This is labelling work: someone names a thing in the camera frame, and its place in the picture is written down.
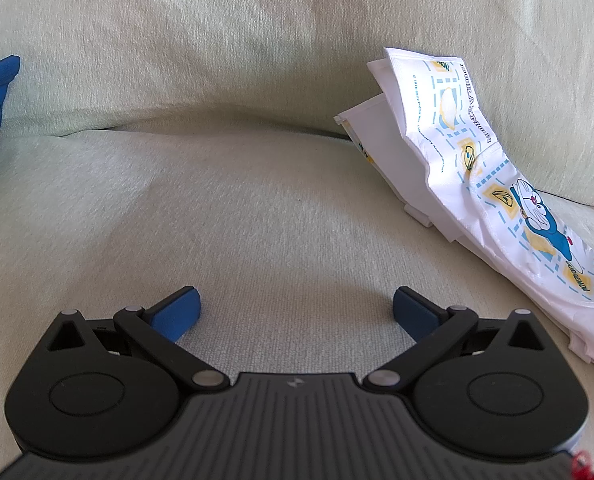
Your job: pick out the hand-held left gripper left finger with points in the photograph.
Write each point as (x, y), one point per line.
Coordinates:
(177, 312)

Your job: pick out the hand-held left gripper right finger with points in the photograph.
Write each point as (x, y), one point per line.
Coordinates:
(417, 312)

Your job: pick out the white cartoon print shopping bag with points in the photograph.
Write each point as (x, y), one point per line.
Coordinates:
(447, 180)

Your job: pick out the cream sofa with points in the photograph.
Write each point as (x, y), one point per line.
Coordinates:
(277, 185)

